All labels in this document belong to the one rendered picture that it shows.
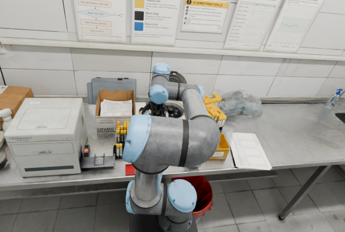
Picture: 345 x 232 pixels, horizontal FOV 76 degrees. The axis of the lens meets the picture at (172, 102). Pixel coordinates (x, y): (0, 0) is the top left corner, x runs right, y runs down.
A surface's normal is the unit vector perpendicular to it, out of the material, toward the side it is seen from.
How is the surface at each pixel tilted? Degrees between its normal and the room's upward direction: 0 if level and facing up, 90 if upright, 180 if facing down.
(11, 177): 0
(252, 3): 94
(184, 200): 9
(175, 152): 66
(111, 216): 0
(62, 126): 0
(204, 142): 47
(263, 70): 90
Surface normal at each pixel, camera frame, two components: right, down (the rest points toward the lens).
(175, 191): 0.27, -0.74
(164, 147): 0.07, 0.07
